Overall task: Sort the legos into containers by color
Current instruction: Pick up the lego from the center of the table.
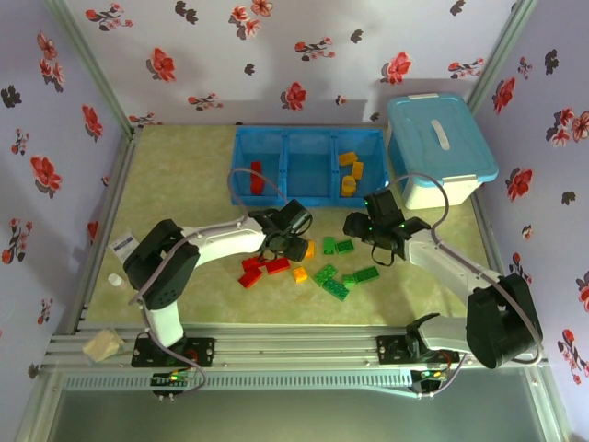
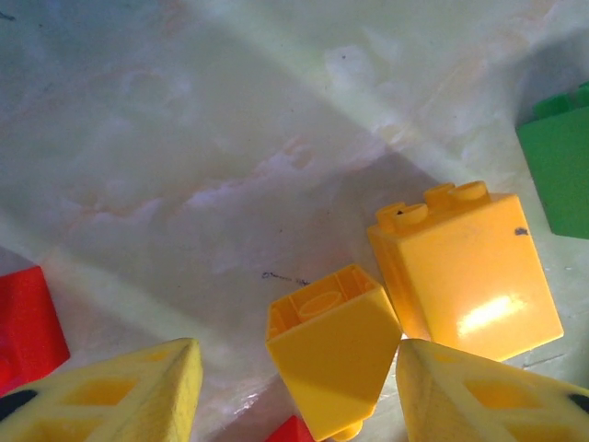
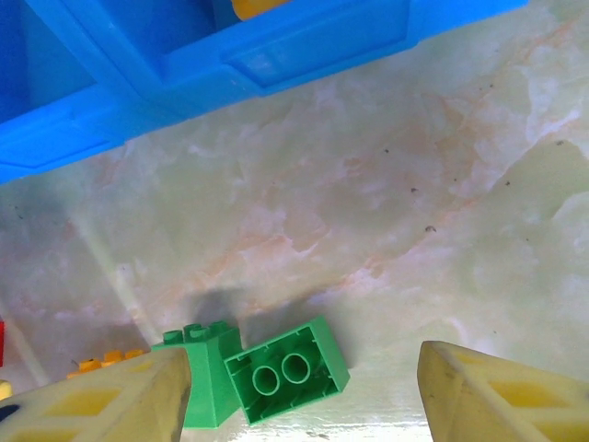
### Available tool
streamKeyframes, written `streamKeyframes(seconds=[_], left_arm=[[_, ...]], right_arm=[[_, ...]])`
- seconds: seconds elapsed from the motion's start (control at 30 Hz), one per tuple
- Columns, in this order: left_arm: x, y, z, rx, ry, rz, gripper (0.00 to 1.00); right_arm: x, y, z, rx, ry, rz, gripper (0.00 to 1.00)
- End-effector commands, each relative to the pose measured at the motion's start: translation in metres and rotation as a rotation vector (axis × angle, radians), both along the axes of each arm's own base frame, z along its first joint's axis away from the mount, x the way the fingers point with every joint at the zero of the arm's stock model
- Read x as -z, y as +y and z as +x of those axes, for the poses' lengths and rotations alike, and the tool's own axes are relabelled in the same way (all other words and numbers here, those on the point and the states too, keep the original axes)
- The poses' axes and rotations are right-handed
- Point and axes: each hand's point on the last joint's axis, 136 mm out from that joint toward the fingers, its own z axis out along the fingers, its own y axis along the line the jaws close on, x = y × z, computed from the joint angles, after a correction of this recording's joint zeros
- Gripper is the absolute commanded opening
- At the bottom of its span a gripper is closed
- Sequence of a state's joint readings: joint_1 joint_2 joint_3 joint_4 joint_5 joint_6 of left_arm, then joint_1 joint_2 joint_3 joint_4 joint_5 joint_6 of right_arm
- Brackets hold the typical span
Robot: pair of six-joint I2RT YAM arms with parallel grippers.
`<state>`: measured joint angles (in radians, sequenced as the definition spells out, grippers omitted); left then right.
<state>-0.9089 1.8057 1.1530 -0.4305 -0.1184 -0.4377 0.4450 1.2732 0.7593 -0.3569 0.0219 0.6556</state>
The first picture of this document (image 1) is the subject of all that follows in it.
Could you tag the red lego brick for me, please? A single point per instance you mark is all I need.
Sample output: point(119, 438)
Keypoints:
point(252, 264)
point(256, 166)
point(250, 278)
point(278, 266)
point(257, 186)

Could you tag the orange curved lego brick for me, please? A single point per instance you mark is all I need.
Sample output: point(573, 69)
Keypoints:
point(348, 186)

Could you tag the blue three-compartment plastic bin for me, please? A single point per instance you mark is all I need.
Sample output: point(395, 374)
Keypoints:
point(306, 170)

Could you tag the white storage box blue lid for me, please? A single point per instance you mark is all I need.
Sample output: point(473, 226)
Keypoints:
point(428, 152)

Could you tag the right controller circuit board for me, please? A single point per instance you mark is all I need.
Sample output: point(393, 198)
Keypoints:
point(430, 375)

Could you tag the controller circuit board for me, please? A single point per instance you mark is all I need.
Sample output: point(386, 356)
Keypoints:
point(172, 378)
point(430, 375)

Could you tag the white paper packet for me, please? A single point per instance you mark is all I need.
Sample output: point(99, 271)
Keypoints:
point(120, 246)

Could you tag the small white cap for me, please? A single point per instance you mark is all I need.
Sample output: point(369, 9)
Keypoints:
point(116, 280)

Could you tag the left controller circuit board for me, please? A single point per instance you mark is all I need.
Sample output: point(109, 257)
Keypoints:
point(172, 378)

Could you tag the grey metal base panel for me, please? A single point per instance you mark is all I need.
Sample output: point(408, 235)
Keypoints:
point(294, 419)

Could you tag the beige crumpled wad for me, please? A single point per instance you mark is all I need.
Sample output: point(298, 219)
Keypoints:
point(102, 346)

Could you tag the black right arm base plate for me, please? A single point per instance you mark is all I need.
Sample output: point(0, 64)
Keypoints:
point(389, 350)

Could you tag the aluminium frame rail long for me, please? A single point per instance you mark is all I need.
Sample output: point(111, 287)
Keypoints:
point(299, 350)

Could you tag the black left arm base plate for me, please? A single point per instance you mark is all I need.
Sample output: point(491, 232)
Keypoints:
point(202, 352)

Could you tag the aluminium frame post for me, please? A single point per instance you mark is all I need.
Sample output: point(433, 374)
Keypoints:
point(500, 55)
point(94, 69)

